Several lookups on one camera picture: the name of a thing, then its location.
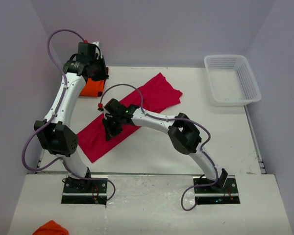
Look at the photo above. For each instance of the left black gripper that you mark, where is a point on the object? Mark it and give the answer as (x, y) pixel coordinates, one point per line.
(103, 75)

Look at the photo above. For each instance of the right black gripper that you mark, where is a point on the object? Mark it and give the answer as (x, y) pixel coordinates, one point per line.
(110, 131)

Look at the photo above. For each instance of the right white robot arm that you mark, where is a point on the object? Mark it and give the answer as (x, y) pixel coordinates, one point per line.
(183, 133)

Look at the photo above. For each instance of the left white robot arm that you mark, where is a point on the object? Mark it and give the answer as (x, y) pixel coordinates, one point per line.
(53, 132)

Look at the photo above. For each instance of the folded orange t shirt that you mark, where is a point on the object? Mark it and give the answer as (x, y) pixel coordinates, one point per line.
(93, 88)

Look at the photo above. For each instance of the orange cloth at bottom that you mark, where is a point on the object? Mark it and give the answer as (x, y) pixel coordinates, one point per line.
(51, 228)

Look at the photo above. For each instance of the white plastic basket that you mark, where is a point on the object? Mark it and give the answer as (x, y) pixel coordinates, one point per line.
(231, 80)

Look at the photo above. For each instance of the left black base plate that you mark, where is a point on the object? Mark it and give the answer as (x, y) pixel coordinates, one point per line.
(85, 192)

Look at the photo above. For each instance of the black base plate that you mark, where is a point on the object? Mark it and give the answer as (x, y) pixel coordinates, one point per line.
(215, 196)
(85, 192)

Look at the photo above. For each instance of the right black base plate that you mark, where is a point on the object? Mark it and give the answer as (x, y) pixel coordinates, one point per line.
(215, 196)

